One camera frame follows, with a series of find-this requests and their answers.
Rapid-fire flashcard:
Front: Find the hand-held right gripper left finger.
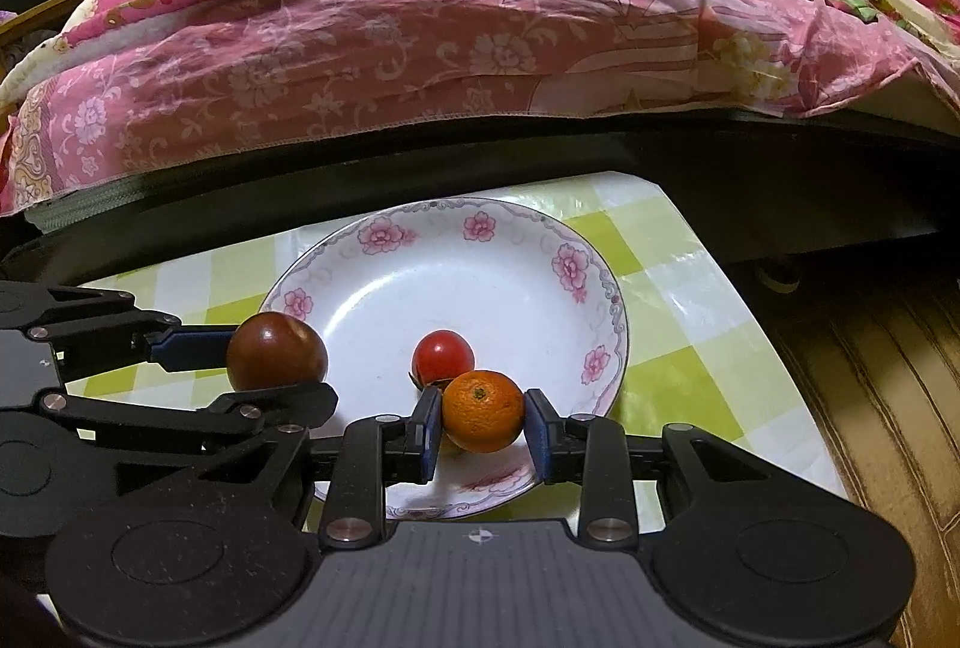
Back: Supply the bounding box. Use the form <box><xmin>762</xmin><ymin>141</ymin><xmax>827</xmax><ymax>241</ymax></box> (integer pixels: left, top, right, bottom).
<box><xmin>193</xmin><ymin>387</ymin><xmax>445</xmax><ymax>548</ymax></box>

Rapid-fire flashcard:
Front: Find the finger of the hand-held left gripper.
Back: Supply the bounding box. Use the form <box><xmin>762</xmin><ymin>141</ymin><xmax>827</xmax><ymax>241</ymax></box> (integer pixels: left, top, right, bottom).
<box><xmin>34</xmin><ymin>382</ymin><xmax>341</xmax><ymax>463</ymax></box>
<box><xmin>15</xmin><ymin>286</ymin><xmax>238</xmax><ymax>380</ymax></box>

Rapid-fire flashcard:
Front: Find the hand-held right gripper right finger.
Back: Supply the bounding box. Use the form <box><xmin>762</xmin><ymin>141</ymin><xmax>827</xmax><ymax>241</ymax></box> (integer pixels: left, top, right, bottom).
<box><xmin>523</xmin><ymin>387</ymin><xmax>781</xmax><ymax>548</ymax></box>

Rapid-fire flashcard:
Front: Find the orange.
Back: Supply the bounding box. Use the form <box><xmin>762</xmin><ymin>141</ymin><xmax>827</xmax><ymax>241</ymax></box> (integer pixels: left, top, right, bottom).
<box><xmin>442</xmin><ymin>370</ymin><xmax>525</xmax><ymax>455</ymax></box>

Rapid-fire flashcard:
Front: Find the dark red plum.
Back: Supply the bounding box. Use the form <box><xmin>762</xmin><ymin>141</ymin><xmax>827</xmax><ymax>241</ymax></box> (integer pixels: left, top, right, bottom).
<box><xmin>226</xmin><ymin>312</ymin><xmax>329</xmax><ymax>394</ymax></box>

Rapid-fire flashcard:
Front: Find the red cherry tomato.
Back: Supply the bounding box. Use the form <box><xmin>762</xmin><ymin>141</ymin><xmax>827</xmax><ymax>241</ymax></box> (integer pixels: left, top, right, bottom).
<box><xmin>411</xmin><ymin>330</ymin><xmax>476</xmax><ymax>389</ymax></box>

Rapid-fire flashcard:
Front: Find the white floral plate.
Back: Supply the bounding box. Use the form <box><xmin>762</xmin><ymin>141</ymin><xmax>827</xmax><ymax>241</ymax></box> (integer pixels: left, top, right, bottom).
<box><xmin>257</xmin><ymin>196</ymin><xmax>629</xmax><ymax>520</ymax></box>

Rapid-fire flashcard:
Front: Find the green checkered tablecloth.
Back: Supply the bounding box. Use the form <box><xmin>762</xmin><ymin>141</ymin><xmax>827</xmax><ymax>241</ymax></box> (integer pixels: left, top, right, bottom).
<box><xmin>64</xmin><ymin>170</ymin><xmax>852</xmax><ymax>530</ymax></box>

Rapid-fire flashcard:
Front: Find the pink floral blanket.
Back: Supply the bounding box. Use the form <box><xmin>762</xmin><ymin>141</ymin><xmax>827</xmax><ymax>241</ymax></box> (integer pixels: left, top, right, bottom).
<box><xmin>0</xmin><ymin>0</ymin><xmax>960</xmax><ymax>218</ymax></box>

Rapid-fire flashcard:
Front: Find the dark bed frame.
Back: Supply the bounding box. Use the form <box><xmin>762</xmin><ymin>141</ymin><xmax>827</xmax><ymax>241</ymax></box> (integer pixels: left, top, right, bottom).
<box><xmin>0</xmin><ymin>106</ymin><xmax>960</xmax><ymax>289</ymax></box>

